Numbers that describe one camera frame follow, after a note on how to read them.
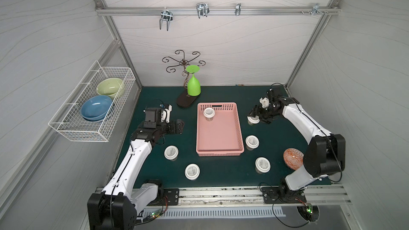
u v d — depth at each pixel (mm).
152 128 606
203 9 765
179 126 716
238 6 718
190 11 794
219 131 945
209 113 963
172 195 731
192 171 750
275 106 645
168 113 731
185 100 1109
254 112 784
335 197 749
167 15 784
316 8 765
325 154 499
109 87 732
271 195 734
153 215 680
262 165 770
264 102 820
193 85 889
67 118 575
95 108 657
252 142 852
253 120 841
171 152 819
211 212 703
